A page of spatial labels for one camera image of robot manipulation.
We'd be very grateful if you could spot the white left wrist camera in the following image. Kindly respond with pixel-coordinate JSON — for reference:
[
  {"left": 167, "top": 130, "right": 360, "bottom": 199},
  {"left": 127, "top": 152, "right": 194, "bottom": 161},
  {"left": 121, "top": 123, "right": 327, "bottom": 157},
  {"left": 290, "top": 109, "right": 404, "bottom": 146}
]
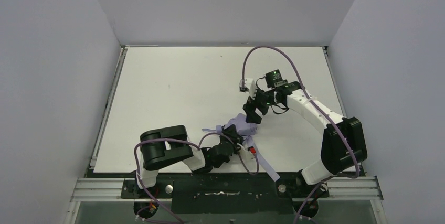
[{"left": 238, "top": 144, "right": 256, "bottom": 165}]

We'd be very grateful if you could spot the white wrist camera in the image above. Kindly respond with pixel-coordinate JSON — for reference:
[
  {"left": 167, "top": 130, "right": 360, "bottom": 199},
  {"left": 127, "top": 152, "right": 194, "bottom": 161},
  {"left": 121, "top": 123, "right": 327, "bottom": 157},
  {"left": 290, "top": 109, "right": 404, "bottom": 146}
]
[
  {"left": 238, "top": 144, "right": 256, "bottom": 165},
  {"left": 239, "top": 78, "right": 257, "bottom": 97}
]

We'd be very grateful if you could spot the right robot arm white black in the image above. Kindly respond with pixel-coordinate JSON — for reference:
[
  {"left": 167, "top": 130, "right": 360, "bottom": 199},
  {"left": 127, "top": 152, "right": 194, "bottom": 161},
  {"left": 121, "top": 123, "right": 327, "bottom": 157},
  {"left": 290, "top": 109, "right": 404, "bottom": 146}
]
[{"left": 239, "top": 70, "right": 368, "bottom": 185}]

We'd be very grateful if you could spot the lavender folding umbrella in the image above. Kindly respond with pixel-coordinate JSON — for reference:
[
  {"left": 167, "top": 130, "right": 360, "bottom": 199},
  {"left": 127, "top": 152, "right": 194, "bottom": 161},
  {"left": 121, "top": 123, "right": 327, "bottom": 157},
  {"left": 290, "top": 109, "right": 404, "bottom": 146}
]
[{"left": 198, "top": 113, "right": 280, "bottom": 182}]

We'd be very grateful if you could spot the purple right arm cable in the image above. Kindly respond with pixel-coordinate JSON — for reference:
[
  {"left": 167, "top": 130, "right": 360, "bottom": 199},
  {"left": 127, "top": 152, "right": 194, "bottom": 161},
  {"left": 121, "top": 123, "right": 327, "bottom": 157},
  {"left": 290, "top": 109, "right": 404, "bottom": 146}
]
[{"left": 239, "top": 46, "right": 362, "bottom": 224}]

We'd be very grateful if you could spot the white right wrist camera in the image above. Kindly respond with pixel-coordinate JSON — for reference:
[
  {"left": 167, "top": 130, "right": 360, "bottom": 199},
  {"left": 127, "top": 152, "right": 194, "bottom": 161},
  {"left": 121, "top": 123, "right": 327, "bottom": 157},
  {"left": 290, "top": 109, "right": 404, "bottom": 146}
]
[{"left": 239, "top": 78, "right": 257, "bottom": 97}]

